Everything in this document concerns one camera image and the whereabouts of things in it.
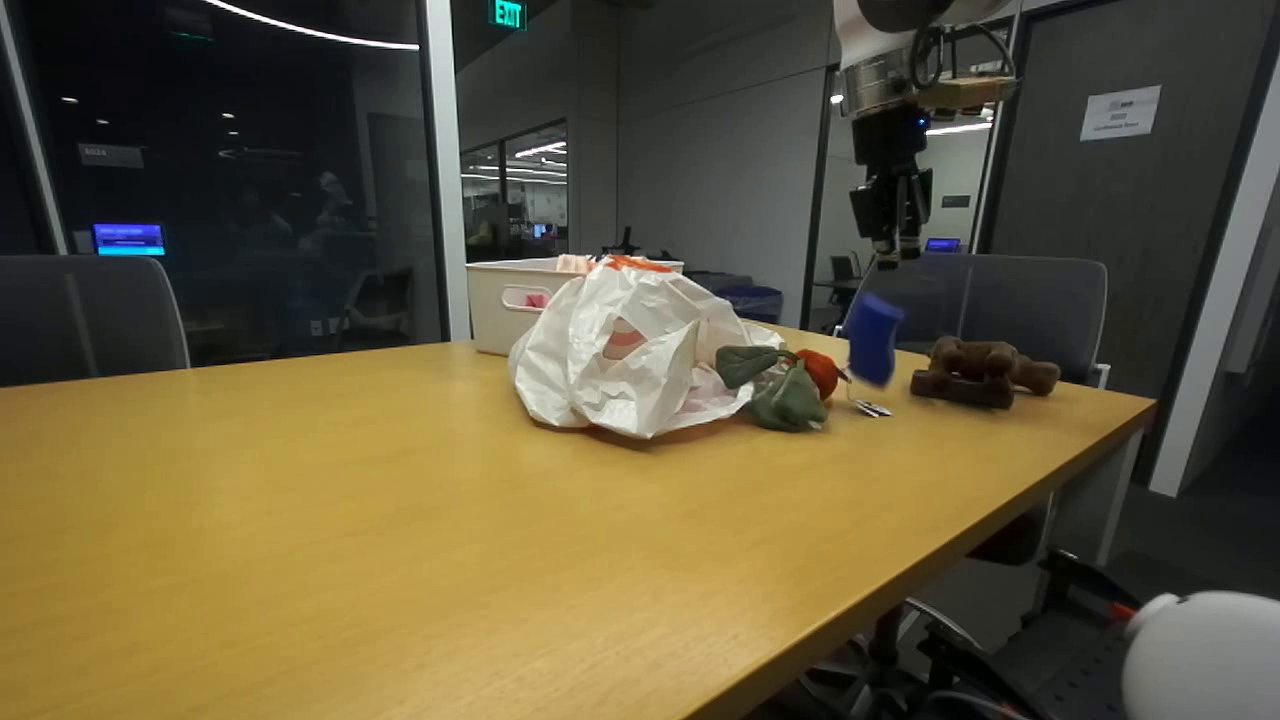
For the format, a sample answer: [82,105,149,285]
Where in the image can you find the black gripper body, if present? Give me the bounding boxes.
[848,105,936,246]

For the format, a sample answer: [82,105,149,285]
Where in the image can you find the blue plastic object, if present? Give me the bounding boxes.
[843,291,907,393]

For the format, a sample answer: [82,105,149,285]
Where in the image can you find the brown plush moose toy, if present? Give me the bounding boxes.
[922,331,1063,401]

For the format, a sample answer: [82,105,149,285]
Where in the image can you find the white plastic bag orange print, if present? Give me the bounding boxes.
[505,254,782,444]

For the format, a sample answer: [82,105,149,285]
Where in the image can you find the grey office chair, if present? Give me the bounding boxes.
[836,254,974,358]
[953,254,1112,393]
[0,254,197,393]

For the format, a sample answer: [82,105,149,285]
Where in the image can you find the white plastic storage bin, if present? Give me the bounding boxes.
[462,256,597,361]

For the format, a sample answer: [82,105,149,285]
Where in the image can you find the white rounded plastic object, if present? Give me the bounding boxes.
[1115,590,1280,720]

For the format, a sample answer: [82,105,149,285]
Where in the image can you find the glowing blue monitor screen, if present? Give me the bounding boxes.
[89,219,168,260]

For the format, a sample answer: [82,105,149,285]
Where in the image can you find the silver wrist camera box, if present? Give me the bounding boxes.
[836,56,922,118]

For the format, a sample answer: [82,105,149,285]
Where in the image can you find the tan wrist mount plate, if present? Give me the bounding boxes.
[911,71,1020,118]

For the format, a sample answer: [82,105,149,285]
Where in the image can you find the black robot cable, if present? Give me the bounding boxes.
[903,11,1024,95]

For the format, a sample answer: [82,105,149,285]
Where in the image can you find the white paper wall sign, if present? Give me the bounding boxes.
[1075,85,1165,148]

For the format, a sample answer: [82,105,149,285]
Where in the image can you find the orange handled tool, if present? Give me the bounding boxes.
[1063,586,1138,632]

